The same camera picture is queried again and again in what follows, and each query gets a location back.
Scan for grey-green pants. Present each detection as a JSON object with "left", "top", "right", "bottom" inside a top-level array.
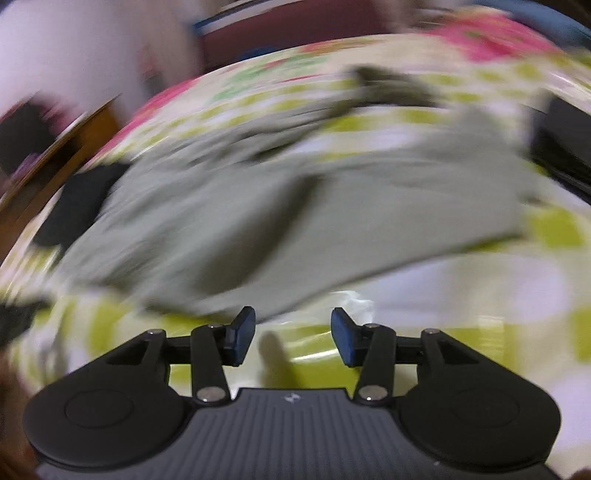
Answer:
[{"left": 59, "top": 103, "right": 539, "bottom": 317}]

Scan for black folded garment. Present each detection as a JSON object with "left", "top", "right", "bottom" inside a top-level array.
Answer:
[{"left": 32, "top": 162, "right": 130, "bottom": 251}]

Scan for wooden side cabinet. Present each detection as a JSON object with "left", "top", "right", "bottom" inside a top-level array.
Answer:
[{"left": 1, "top": 98, "right": 120, "bottom": 258}]

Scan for dark grey folded garment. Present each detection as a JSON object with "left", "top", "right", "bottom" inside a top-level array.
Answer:
[{"left": 530, "top": 95, "right": 591, "bottom": 204}]

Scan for pink floral blanket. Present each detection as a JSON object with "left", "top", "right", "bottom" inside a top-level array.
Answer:
[{"left": 429, "top": 13, "right": 560, "bottom": 63}]

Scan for maroon window bench cushion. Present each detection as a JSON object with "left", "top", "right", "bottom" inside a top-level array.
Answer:
[{"left": 191, "top": 0, "right": 389, "bottom": 71}]

